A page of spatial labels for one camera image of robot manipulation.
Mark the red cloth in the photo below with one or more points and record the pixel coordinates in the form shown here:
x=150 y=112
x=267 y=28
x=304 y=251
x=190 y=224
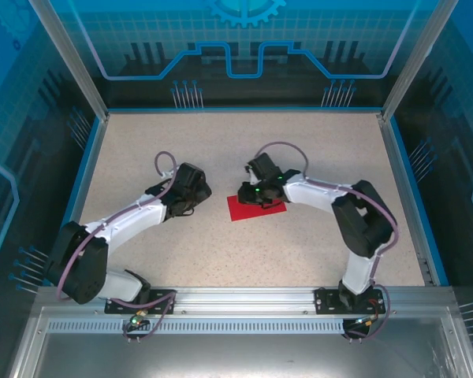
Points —
x=244 y=210

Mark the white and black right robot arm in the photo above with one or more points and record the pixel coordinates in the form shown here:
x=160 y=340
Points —
x=311 y=193

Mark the grey metal tray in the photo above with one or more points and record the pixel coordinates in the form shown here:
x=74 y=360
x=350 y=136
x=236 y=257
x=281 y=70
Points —
x=236 y=354

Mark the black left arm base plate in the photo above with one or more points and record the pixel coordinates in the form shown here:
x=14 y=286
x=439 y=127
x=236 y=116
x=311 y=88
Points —
x=161 y=301

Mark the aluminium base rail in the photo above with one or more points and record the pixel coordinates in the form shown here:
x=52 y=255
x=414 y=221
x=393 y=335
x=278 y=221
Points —
x=244 y=299

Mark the blue table side rail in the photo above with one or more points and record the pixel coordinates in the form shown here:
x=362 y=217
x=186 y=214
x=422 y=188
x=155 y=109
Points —
x=76 y=197
x=414 y=197

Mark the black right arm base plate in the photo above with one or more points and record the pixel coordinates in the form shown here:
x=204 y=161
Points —
x=325 y=301

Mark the aluminium frame post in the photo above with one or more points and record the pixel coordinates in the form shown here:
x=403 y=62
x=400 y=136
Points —
x=413 y=67
x=77 y=67

